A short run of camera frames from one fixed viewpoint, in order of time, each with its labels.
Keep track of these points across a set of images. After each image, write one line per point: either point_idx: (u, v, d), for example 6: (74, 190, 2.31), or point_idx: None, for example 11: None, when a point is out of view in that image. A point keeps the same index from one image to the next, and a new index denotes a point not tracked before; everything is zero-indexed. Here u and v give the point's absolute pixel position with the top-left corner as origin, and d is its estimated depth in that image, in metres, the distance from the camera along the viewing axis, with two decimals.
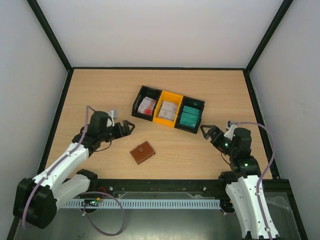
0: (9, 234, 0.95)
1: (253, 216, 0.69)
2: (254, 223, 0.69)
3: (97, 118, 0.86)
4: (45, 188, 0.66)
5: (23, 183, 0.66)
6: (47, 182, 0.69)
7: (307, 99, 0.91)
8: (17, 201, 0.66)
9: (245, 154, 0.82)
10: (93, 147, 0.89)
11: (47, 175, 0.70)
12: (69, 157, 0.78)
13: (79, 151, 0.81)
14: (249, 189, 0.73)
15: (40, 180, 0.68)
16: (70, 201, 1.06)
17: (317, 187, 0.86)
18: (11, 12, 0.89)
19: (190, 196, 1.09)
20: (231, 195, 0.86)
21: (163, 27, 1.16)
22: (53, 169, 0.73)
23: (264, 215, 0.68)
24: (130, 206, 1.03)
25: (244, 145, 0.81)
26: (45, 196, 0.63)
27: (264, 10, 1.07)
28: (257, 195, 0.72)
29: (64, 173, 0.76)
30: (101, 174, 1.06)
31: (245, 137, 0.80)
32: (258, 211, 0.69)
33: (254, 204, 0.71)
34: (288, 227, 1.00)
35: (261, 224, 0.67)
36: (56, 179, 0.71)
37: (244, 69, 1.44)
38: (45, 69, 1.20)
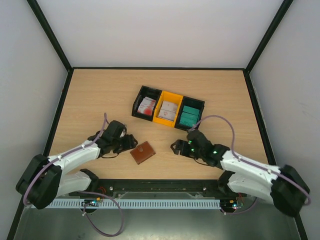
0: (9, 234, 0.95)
1: (252, 172, 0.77)
2: (259, 178, 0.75)
3: (115, 125, 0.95)
4: (56, 167, 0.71)
5: (37, 159, 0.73)
6: (59, 163, 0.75)
7: (306, 98, 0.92)
8: (25, 174, 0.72)
9: (209, 147, 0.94)
10: (104, 150, 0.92)
11: (61, 157, 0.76)
12: (82, 150, 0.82)
13: (92, 148, 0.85)
14: (232, 162, 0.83)
15: (54, 159, 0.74)
16: (70, 201, 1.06)
17: (317, 186, 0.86)
18: (11, 12, 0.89)
19: (189, 196, 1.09)
20: (238, 188, 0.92)
21: (163, 27, 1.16)
22: (67, 155, 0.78)
23: (258, 166, 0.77)
24: (130, 206, 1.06)
25: (203, 141, 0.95)
26: (53, 174, 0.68)
27: (264, 10, 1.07)
28: (240, 158, 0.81)
29: (75, 163, 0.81)
30: (102, 175, 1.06)
31: (197, 135, 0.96)
32: (250, 167, 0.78)
33: (245, 166, 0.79)
34: (288, 227, 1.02)
35: (262, 172, 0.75)
36: (68, 163, 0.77)
37: (244, 70, 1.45)
38: (45, 68, 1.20)
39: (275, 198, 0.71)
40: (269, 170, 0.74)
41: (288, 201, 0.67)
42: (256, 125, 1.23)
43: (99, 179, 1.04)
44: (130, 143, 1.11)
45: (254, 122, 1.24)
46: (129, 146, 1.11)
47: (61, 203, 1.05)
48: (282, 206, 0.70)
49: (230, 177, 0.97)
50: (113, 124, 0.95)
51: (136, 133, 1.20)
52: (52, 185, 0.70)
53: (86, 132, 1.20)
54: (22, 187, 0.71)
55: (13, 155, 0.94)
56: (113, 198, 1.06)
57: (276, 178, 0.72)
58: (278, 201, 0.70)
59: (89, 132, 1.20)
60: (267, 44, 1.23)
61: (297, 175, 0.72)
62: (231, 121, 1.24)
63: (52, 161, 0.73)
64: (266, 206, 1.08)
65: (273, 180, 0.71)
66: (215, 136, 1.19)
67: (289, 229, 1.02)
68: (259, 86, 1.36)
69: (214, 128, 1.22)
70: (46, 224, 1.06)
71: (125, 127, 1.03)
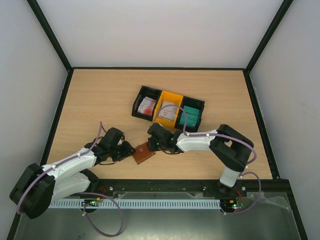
0: (9, 234, 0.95)
1: (197, 142, 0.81)
2: (204, 144, 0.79)
3: (114, 132, 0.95)
4: (49, 178, 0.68)
5: (31, 168, 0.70)
6: (53, 173, 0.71)
7: (306, 99, 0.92)
8: (18, 183, 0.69)
9: (168, 136, 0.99)
10: (100, 158, 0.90)
11: (55, 167, 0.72)
12: (78, 159, 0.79)
13: (88, 157, 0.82)
14: (183, 140, 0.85)
15: (48, 168, 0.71)
16: (70, 201, 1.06)
17: (317, 186, 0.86)
18: (10, 12, 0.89)
19: (189, 196, 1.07)
20: (228, 180, 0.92)
21: (163, 27, 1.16)
22: (61, 164, 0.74)
23: (199, 135, 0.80)
24: (130, 206, 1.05)
25: (161, 131, 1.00)
26: (45, 185, 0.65)
27: (264, 10, 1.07)
28: (188, 135, 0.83)
29: (70, 172, 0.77)
30: (103, 175, 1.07)
31: (155, 127, 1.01)
32: (195, 138, 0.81)
33: (192, 139, 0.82)
34: (288, 227, 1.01)
35: (203, 138, 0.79)
36: (62, 173, 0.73)
37: (244, 70, 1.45)
38: (45, 68, 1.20)
39: (221, 159, 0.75)
40: (208, 134, 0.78)
41: (231, 157, 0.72)
42: (256, 125, 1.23)
43: (99, 179, 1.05)
44: (128, 150, 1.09)
45: (255, 122, 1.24)
46: (127, 153, 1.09)
47: (61, 203, 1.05)
48: (229, 164, 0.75)
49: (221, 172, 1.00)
50: (111, 132, 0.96)
51: (136, 133, 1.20)
52: (44, 196, 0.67)
53: (86, 132, 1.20)
54: (15, 196, 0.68)
55: (13, 155, 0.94)
56: (112, 198, 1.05)
57: (214, 139, 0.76)
58: (224, 160, 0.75)
59: (89, 132, 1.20)
60: (267, 43, 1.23)
61: (233, 130, 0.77)
62: (231, 121, 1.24)
63: (45, 171, 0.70)
64: (266, 205, 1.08)
65: (212, 142, 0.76)
66: None
67: (289, 229, 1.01)
68: (259, 86, 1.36)
69: (214, 128, 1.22)
70: (47, 224, 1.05)
71: (123, 135, 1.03)
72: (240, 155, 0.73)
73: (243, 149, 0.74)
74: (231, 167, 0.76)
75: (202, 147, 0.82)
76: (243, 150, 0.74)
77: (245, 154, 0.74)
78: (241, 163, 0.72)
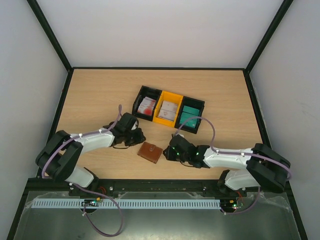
0: (9, 234, 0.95)
1: (231, 160, 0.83)
2: (237, 163, 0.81)
3: (129, 116, 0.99)
4: (76, 142, 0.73)
5: (60, 134, 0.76)
6: (79, 140, 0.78)
7: (307, 98, 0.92)
8: (47, 146, 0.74)
9: (192, 149, 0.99)
10: (117, 140, 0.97)
11: (81, 136, 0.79)
12: (99, 135, 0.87)
13: (107, 135, 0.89)
14: (212, 156, 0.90)
15: (75, 135, 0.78)
16: (70, 201, 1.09)
17: (317, 185, 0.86)
18: (11, 12, 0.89)
19: (189, 196, 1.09)
20: (232, 183, 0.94)
21: (163, 27, 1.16)
22: (86, 135, 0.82)
23: (232, 153, 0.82)
24: (130, 206, 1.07)
25: (185, 144, 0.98)
26: (73, 149, 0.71)
27: (264, 11, 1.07)
28: (217, 151, 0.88)
29: (91, 144, 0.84)
30: (103, 175, 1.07)
31: (179, 141, 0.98)
32: (227, 155, 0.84)
33: (224, 158, 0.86)
34: (288, 226, 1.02)
35: (237, 156, 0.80)
36: (87, 142, 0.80)
37: (244, 70, 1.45)
38: (45, 68, 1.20)
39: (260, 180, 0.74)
40: (242, 153, 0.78)
41: (272, 180, 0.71)
42: (256, 125, 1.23)
43: (99, 179, 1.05)
44: (141, 136, 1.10)
45: (254, 122, 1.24)
46: (140, 140, 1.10)
47: (61, 203, 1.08)
48: (265, 185, 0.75)
49: (226, 174, 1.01)
50: (125, 118, 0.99)
51: None
52: (72, 160, 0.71)
53: (87, 131, 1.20)
54: (42, 160, 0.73)
55: (13, 155, 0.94)
56: (113, 199, 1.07)
57: (250, 158, 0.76)
58: (262, 182, 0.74)
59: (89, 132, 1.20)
60: (267, 43, 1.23)
61: (269, 150, 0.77)
62: (232, 121, 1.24)
63: (73, 137, 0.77)
64: (266, 205, 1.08)
65: (249, 163, 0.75)
66: (216, 135, 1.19)
67: (289, 229, 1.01)
68: (259, 86, 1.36)
69: (214, 128, 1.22)
70: (46, 224, 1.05)
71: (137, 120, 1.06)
72: (279, 176, 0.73)
73: (281, 169, 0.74)
74: (267, 187, 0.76)
75: (234, 164, 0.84)
76: (280, 171, 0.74)
77: (283, 174, 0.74)
78: (280, 185, 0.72)
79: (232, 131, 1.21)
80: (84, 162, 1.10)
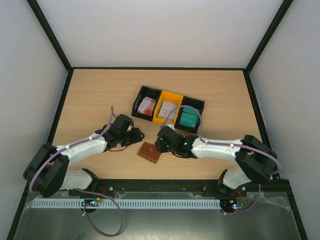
0: (9, 234, 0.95)
1: (219, 151, 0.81)
2: (226, 154, 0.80)
3: (122, 118, 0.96)
4: (63, 157, 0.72)
5: (46, 147, 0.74)
6: (66, 153, 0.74)
7: (307, 98, 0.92)
8: (33, 161, 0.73)
9: (180, 140, 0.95)
10: (110, 144, 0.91)
11: (68, 147, 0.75)
12: (89, 143, 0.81)
13: (99, 141, 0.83)
14: (200, 146, 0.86)
15: (62, 148, 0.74)
16: (70, 201, 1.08)
17: (317, 186, 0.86)
18: (10, 12, 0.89)
19: (190, 196, 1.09)
20: (231, 182, 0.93)
21: (163, 28, 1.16)
22: (74, 145, 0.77)
23: (221, 144, 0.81)
24: (130, 206, 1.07)
25: (173, 135, 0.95)
26: (60, 164, 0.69)
27: (264, 11, 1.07)
28: (206, 142, 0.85)
29: (81, 154, 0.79)
30: (103, 175, 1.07)
31: (166, 131, 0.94)
32: (215, 146, 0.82)
33: (213, 149, 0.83)
34: (288, 226, 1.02)
35: (226, 147, 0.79)
36: (75, 154, 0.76)
37: (244, 70, 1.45)
38: (45, 68, 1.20)
39: (247, 171, 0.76)
40: (232, 144, 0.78)
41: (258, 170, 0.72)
42: (256, 125, 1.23)
43: (99, 179, 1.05)
44: (137, 136, 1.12)
45: (254, 122, 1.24)
46: (136, 139, 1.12)
47: (61, 203, 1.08)
48: (252, 176, 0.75)
49: (224, 174, 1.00)
50: (119, 120, 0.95)
51: None
52: (59, 175, 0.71)
53: (87, 131, 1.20)
54: (29, 174, 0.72)
55: (13, 155, 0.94)
56: (113, 199, 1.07)
57: (239, 149, 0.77)
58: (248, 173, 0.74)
59: (89, 132, 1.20)
60: (267, 43, 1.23)
61: (258, 142, 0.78)
62: (232, 121, 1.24)
63: (60, 150, 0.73)
64: (266, 205, 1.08)
65: (238, 153, 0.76)
66: (216, 135, 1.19)
67: (289, 229, 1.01)
68: (259, 86, 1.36)
69: (214, 128, 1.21)
70: (46, 224, 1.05)
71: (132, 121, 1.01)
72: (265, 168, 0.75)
73: (268, 161, 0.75)
74: (254, 179, 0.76)
75: (223, 156, 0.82)
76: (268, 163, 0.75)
77: (269, 166, 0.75)
78: (266, 177, 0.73)
79: (232, 131, 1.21)
80: (84, 162, 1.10)
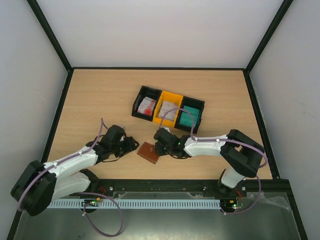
0: (9, 234, 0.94)
1: (208, 147, 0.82)
2: (214, 149, 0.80)
3: (114, 130, 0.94)
4: (49, 175, 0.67)
5: (33, 165, 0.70)
6: (54, 170, 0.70)
7: (307, 98, 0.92)
8: (20, 179, 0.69)
9: (175, 141, 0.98)
10: (102, 156, 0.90)
11: (56, 165, 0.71)
12: (79, 157, 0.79)
13: (90, 155, 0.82)
14: (192, 144, 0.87)
15: (49, 166, 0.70)
16: (70, 201, 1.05)
17: (317, 186, 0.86)
18: (11, 12, 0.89)
19: (190, 196, 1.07)
20: (229, 181, 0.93)
21: (163, 28, 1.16)
22: (63, 162, 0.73)
23: (209, 140, 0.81)
24: (130, 206, 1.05)
25: (167, 136, 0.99)
26: (45, 185, 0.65)
27: (264, 11, 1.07)
28: (196, 139, 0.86)
29: (71, 169, 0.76)
30: (103, 175, 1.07)
31: (161, 133, 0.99)
32: (204, 143, 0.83)
33: (203, 146, 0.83)
34: (288, 226, 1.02)
35: (213, 143, 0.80)
36: (63, 171, 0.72)
37: (244, 70, 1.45)
38: (45, 68, 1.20)
39: (233, 165, 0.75)
40: (218, 139, 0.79)
41: (243, 163, 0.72)
42: (256, 125, 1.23)
43: (99, 179, 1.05)
44: (131, 146, 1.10)
45: (255, 122, 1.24)
46: (129, 149, 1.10)
47: (61, 203, 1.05)
48: (239, 170, 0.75)
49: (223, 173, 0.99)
50: (111, 130, 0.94)
51: (136, 133, 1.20)
52: (46, 193, 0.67)
53: (87, 131, 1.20)
54: (17, 192, 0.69)
55: (13, 155, 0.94)
56: (112, 198, 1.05)
57: (225, 144, 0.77)
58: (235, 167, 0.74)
59: (89, 132, 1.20)
60: (267, 43, 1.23)
61: (244, 135, 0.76)
62: (232, 121, 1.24)
63: (47, 169, 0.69)
64: (266, 205, 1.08)
65: (223, 147, 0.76)
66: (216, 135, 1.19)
67: (289, 230, 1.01)
68: (259, 86, 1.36)
69: (214, 128, 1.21)
70: (47, 224, 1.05)
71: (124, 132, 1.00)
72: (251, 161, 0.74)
73: (254, 154, 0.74)
74: (242, 172, 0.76)
75: (212, 152, 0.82)
76: (254, 155, 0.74)
77: (256, 160, 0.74)
78: (253, 170, 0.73)
79: None
80: None
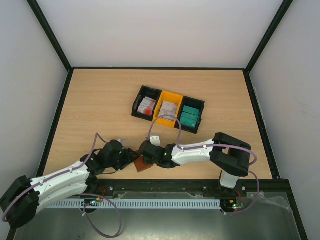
0: (9, 234, 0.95)
1: (196, 154, 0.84)
2: (202, 156, 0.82)
3: (110, 147, 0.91)
4: (35, 193, 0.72)
5: (20, 180, 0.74)
6: (40, 188, 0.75)
7: (306, 99, 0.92)
8: (7, 192, 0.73)
9: (160, 151, 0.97)
10: (95, 172, 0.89)
11: (42, 182, 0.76)
12: (69, 174, 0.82)
13: (80, 172, 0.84)
14: (179, 154, 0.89)
15: (35, 183, 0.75)
16: (70, 201, 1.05)
17: (317, 185, 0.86)
18: (10, 11, 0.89)
19: (190, 196, 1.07)
20: (228, 182, 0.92)
21: (163, 28, 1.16)
22: (50, 179, 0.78)
23: (196, 147, 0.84)
24: (130, 206, 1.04)
25: (152, 148, 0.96)
26: (29, 202, 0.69)
27: (264, 10, 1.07)
28: (183, 148, 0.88)
29: (59, 186, 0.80)
30: (104, 175, 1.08)
31: (145, 146, 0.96)
32: (192, 151, 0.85)
33: (190, 154, 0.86)
34: (288, 227, 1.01)
35: (201, 150, 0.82)
36: (49, 189, 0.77)
37: (244, 70, 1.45)
38: (45, 68, 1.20)
39: (224, 168, 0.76)
40: (205, 145, 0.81)
41: (233, 165, 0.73)
42: (256, 125, 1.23)
43: (100, 179, 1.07)
44: (129, 157, 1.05)
45: (255, 122, 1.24)
46: (128, 160, 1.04)
47: (61, 203, 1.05)
48: (232, 172, 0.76)
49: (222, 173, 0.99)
50: (108, 146, 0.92)
51: (136, 133, 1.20)
52: (28, 210, 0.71)
53: (86, 131, 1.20)
54: (2, 204, 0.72)
55: (13, 155, 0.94)
56: (108, 198, 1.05)
57: (213, 149, 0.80)
58: (228, 169, 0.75)
59: (89, 132, 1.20)
60: (267, 43, 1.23)
61: (229, 137, 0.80)
62: (232, 121, 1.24)
63: (33, 186, 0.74)
64: (265, 205, 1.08)
65: (212, 153, 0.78)
66: None
67: (289, 229, 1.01)
68: (259, 86, 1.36)
69: (214, 128, 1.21)
70: (47, 224, 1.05)
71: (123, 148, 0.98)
72: (241, 161, 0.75)
73: (243, 154, 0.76)
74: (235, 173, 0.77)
75: (201, 158, 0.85)
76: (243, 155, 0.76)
77: (245, 158, 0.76)
78: (245, 170, 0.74)
79: (232, 132, 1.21)
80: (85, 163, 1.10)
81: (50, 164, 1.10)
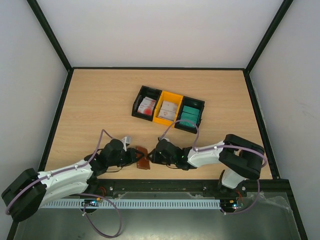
0: (9, 234, 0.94)
1: (208, 155, 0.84)
2: (214, 157, 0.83)
3: (111, 148, 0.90)
4: (41, 187, 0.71)
5: (27, 173, 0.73)
6: (46, 181, 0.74)
7: (307, 98, 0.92)
8: (12, 184, 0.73)
9: (178, 152, 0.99)
10: (96, 172, 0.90)
11: (50, 176, 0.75)
12: (74, 171, 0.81)
13: (85, 170, 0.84)
14: (194, 155, 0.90)
15: (43, 176, 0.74)
16: (70, 201, 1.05)
17: (317, 185, 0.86)
18: (10, 11, 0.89)
19: (190, 196, 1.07)
20: (230, 182, 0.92)
21: (163, 27, 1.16)
22: (57, 173, 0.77)
23: (208, 148, 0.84)
24: (130, 206, 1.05)
25: (172, 148, 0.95)
26: (35, 195, 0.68)
27: (264, 10, 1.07)
28: (197, 150, 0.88)
29: (63, 182, 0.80)
30: (104, 175, 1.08)
31: (165, 145, 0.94)
32: (204, 152, 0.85)
33: (204, 155, 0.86)
34: (288, 227, 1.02)
35: (212, 151, 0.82)
36: (55, 183, 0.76)
37: (244, 70, 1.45)
38: (45, 67, 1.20)
39: (235, 170, 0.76)
40: (215, 147, 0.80)
41: (243, 166, 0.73)
42: (256, 125, 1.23)
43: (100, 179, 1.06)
44: (133, 157, 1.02)
45: (255, 122, 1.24)
46: (131, 161, 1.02)
47: (61, 203, 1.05)
48: (243, 173, 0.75)
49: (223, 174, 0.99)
50: (108, 146, 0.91)
51: (136, 133, 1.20)
52: (33, 203, 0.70)
53: (86, 131, 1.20)
54: (8, 196, 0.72)
55: (13, 154, 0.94)
56: (108, 198, 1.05)
57: (222, 150, 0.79)
58: (238, 171, 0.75)
59: (89, 132, 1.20)
60: (267, 43, 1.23)
61: (240, 138, 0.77)
62: (232, 121, 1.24)
63: (40, 178, 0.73)
64: (265, 205, 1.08)
65: (222, 154, 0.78)
66: (216, 135, 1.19)
67: (289, 229, 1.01)
68: (259, 86, 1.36)
69: (214, 128, 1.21)
70: (46, 225, 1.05)
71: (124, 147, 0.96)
72: (253, 163, 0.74)
73: (254, 156, 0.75)
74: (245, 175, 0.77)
75: (213, 159, 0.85)
76: (254, 158, 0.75)
77: (257, 160, 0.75)
78: (256, 171, 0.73)
79: (232, 132, 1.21)
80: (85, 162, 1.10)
81: (49, 164, 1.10)
